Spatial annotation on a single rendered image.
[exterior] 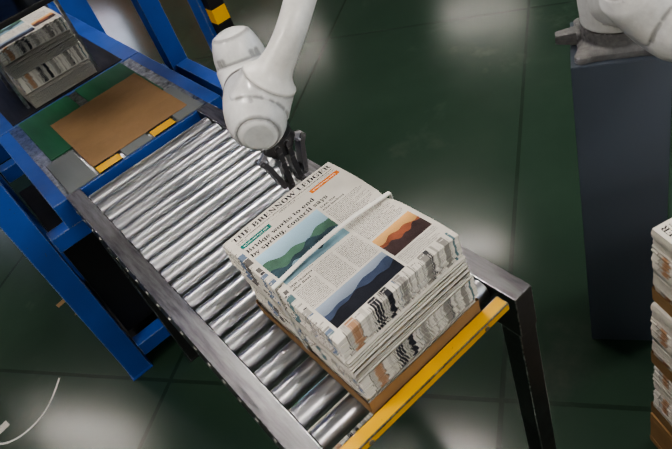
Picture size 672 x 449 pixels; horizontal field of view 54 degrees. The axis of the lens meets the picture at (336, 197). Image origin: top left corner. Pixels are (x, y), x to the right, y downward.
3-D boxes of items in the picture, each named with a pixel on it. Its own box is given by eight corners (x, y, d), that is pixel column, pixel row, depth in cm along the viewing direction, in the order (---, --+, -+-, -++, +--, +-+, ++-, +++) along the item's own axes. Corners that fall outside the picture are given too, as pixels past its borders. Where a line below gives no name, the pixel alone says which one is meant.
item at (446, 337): (482, 313, 126) (479, 299, 124) (375, 417, 117) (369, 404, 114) (424, 275, 138) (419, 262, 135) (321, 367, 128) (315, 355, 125)
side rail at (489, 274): (538, 320, 137) (532, 283, 129) (522, 337, 135) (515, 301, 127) (223, 129, 231) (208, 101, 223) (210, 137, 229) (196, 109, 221)
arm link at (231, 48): (231, 94, 139) (236, 127, 128) (200, 29, 129) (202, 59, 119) (279, 76, 138) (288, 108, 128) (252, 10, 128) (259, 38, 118)
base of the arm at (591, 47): (556, 25, 157) (554, 4, 154) (659, 10, 149) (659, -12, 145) (555, 68, 145) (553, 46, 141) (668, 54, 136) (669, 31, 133)
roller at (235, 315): (370, 223, 164) (371, 213, 160) (219, 348, 149) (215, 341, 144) (356, 209, 166) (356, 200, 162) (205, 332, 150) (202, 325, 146)
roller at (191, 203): (272, 161, 195) (266, 148, 192) (139, 260, 179) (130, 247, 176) (263, 156, 198) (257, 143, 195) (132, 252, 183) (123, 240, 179)
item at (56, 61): (99, 70, 270) (64, 13, 254) (34, 110, 261) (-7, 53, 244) (69, 51, 297) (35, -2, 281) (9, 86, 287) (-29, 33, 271)
